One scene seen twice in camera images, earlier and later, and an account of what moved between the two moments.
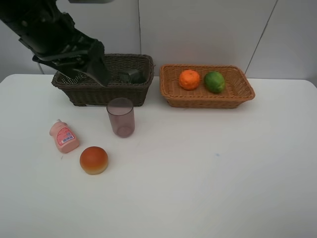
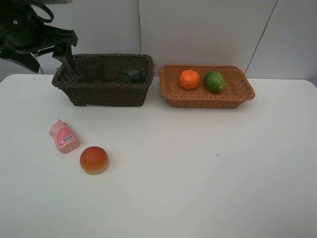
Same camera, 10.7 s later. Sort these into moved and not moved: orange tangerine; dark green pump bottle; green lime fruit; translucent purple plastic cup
Moved: translucent purple plastic cup
Not moved: green lime fruit; dark green pump bottle; orange tangerine
